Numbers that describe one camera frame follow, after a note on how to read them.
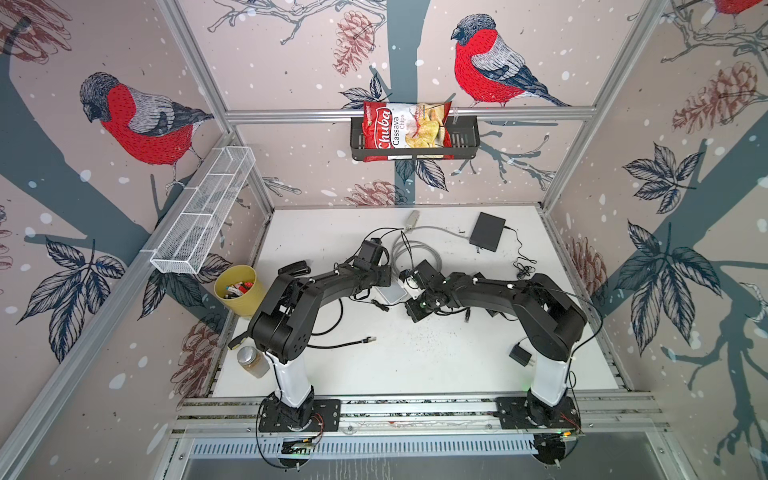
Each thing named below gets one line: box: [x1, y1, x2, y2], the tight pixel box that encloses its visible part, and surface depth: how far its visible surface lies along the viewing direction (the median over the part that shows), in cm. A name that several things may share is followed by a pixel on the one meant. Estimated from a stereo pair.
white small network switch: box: [374, 276, 419, 305], surface depth 91 cm
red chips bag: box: [362, 101, 454, 163], surface depth 90 cm
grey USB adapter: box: [406, 210, 420, 231], surface depth 116 cm
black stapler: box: [278, 260, 311, 277], surface depth 102 cm
